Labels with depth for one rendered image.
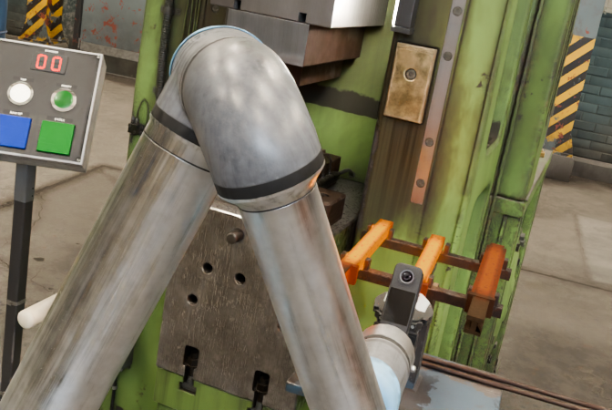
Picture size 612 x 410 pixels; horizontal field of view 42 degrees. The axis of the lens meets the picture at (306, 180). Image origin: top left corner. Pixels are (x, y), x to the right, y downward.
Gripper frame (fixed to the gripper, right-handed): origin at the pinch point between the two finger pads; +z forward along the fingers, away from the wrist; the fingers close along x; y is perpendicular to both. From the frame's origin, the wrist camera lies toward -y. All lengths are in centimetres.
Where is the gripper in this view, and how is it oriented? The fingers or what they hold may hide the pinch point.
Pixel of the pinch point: (411, 292)
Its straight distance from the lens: 141.4
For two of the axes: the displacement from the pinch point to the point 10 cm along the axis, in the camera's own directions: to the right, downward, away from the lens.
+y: -1.7, 9.5, 2.6
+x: 9.4, 2.3, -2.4
